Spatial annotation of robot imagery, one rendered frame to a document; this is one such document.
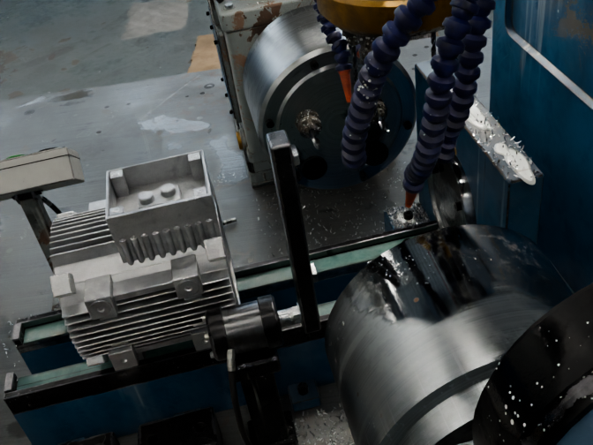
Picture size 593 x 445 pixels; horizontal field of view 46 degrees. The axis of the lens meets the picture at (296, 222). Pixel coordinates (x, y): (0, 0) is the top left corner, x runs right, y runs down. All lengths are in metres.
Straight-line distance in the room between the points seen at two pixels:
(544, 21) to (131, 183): 0.54
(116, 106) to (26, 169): 0.74
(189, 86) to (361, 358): 1.28
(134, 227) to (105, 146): 0.86
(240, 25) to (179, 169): 0.41
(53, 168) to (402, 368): 0.67
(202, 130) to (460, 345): 1.13
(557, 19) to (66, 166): 0.69
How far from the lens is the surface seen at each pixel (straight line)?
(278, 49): 1.09
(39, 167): 1.10
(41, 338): 1.05
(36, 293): 1.32
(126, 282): 0.84
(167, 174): 0.89
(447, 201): 0.96
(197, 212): 0.81
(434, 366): 0.58
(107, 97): 1.87
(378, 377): 0.61
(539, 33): 0.94
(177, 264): 0.82
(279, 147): 0.66
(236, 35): 1.23
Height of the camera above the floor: 1.60
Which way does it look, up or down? 38 degrees down
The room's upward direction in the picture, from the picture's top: 10 degrees counter-clockwise
